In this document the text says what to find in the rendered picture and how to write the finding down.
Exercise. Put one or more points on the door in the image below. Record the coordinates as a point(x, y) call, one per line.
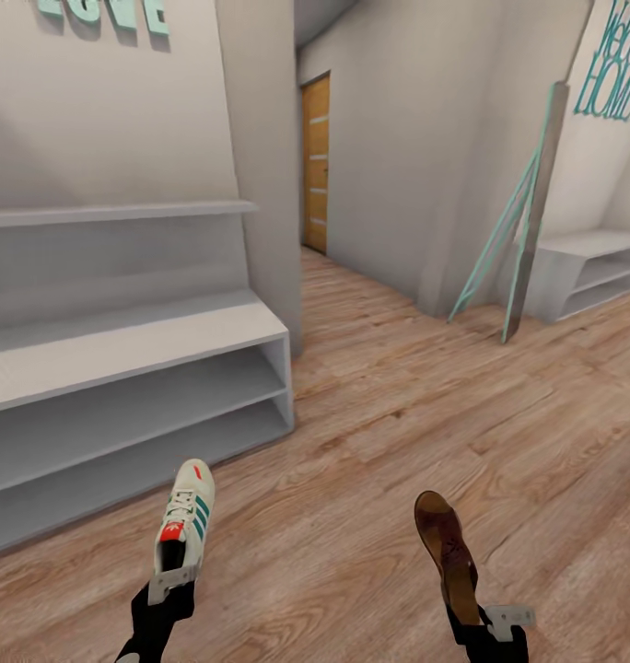
point(316, 111)

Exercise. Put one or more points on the standing mirror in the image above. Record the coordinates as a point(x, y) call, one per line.
point(536, 195)

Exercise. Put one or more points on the sandal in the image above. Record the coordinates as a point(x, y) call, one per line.
point(440, 531)

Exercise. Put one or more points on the gym shoe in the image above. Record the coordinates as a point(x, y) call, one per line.
point(180, 541)

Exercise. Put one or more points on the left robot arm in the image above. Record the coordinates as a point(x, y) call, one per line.
point(165, 599)

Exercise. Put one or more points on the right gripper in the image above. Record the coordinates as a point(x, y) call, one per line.
point(483, 647)

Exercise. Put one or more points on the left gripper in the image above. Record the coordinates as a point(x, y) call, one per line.
point(179, 605)

